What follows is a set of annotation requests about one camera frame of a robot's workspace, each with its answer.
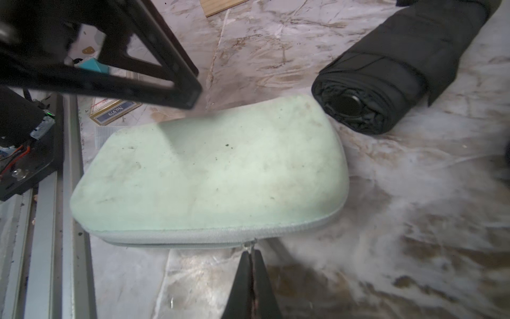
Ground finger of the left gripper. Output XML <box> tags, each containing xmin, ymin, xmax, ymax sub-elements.
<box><xmin>1</xmin><ymin>1</ymin><xmax>203</xmax><ymax>110</ymax></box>

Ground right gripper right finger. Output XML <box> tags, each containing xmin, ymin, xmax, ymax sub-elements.
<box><xmin>252</xmin><ymin>249</ymin><xmax>282</xmax><ymax>319</ymax></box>

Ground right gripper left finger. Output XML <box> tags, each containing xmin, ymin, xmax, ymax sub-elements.
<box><xmin>221</xmin><ymin>251</ymin><xmax>253</xmax><ymax>319</ymax></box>

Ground mint green zippered sleeve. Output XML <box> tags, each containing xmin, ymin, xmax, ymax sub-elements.
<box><xmin>70</xmin><ymin>95</ymin><xmax>349</xmax><ymax>247</ymax></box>

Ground black umbrella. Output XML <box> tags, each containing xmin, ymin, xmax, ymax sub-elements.
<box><xmin>312</xmin><ymin>1</ymin><xmax>500</xmax><ymax>135</ymax></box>

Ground small teal block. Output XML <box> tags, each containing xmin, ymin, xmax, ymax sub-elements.
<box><xmin>76</xmin><ymin>58</ymin><xmax>110</xmax><ymax>74</ymax></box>

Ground wooden chessboard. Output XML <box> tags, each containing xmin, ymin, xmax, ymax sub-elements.
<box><xmin>200</xmin><ymin>0</ymin><xmax>247</xmax><ymax>17</ymax></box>

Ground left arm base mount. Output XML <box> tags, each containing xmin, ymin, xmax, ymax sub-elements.
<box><xmin>1</xmin><ymin>86</ymin><xmax>64</xmax><ymax>202</ymax></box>

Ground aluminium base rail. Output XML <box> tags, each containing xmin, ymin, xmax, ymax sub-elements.
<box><xmin>1</xmin><ymin>95</ymin><xmax>97</xmax><ymax>318</ymax></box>

